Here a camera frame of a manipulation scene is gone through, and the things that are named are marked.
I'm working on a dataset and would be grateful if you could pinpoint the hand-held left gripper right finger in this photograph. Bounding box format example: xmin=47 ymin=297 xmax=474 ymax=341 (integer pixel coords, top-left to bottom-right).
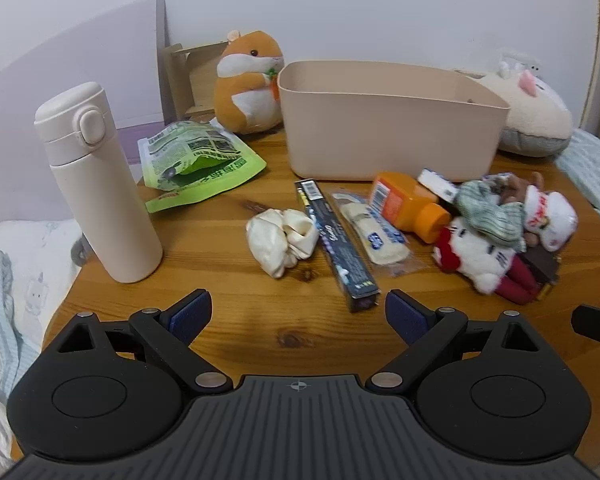
xmin=372 ymin=289 xmax=546 ymax=392

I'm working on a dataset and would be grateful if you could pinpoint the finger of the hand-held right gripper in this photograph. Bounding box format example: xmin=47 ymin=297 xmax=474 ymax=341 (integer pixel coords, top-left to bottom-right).
xmin=571 ymin=305 xmax=600 ymax=379

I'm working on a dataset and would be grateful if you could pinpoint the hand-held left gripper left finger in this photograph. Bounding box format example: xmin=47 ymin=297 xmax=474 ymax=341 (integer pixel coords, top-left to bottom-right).
xmin=55 ymin=289 xmax=232 ymax=393

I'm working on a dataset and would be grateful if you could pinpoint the white cat plush red bow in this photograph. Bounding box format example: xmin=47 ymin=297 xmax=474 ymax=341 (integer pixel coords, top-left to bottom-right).
xmin=432 ymin=216 xmax=542 ymax=306

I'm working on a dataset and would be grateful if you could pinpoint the beige plastic container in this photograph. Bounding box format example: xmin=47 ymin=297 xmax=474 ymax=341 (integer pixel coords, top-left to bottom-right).
xmin=278 ymin=60 xmax=511 ymax=184

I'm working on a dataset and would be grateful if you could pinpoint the dark brown packet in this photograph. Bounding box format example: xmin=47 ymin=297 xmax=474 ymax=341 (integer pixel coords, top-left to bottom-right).
xmin=517 ymin=250 xmax=561 ymax=301

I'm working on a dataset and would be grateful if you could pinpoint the clear wrapped white snack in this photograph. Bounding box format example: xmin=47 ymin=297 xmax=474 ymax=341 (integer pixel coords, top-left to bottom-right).
xmin=331 ymin=191 xmax=423 ymax=278

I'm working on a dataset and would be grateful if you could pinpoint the long black box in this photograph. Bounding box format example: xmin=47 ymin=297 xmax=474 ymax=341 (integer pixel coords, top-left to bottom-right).
xmin=294 ymin=178 xmax=381 ymax=314

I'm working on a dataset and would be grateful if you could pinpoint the white satin scrunchie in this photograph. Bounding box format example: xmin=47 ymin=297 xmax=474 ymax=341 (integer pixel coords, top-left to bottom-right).
xmin=246 ymin=208 xmax=320 ymax=279

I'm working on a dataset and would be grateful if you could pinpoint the orange plastic bottle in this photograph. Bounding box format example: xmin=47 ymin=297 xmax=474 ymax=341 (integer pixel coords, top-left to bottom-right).
xmin=369 ymin=171 xmax=452 ymax=243

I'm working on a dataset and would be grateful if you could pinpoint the brown and white plush toy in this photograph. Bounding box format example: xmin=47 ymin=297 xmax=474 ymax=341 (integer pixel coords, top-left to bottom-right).
xmin=500 ymin=172 xmax=578 ymax=253

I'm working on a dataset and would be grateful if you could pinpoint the green plaid scrunchie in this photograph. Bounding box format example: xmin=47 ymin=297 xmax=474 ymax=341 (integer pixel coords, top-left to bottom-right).
xmin=454 ymin=180 xmax=527 ymax=253

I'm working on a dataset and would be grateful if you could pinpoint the small blue white box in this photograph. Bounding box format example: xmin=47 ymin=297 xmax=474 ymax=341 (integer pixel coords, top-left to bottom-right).
xmin=417 ymin=168 xmax=459 ymax=203

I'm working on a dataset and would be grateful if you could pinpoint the cream thermos bottle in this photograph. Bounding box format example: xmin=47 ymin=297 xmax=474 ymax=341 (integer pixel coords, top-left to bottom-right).
xmin=34 ymin=82 xmax=164 ymax=284

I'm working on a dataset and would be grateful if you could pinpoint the light blue bedding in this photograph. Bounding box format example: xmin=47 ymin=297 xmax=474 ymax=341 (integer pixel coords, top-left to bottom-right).
xmin=555 ymin=127 xmax=600 ymax=241

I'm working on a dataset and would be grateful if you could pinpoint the green snack packet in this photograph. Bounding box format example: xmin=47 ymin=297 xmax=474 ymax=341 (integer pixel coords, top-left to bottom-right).
xmin=137 ymin=120 xmax=267 ymax=213

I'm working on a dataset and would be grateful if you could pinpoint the white printed blanket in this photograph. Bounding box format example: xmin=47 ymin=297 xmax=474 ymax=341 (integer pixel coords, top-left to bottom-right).
xmin=0 ymin=220 xmax=86 ymax=476

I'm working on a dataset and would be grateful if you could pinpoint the cream plush slipper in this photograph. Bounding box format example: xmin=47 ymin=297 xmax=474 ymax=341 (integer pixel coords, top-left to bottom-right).
xmin=455 ymin=52 xmax=574 ymax=157

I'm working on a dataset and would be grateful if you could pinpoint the cardboard box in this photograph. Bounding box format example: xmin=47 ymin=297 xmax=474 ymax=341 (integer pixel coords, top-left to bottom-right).
xmin=156 ymin=0 xmax=231 ymax=126

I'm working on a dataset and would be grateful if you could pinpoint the orange hamster plush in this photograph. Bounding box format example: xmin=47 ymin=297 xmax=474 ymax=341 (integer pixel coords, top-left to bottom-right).
xmin=214 ymin=30 xmax=285 ymax=135

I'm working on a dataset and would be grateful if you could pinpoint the pale purple board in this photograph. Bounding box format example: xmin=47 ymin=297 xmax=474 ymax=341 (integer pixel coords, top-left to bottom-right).
xmin=0 ymin=0 xmax=168 ymax=226

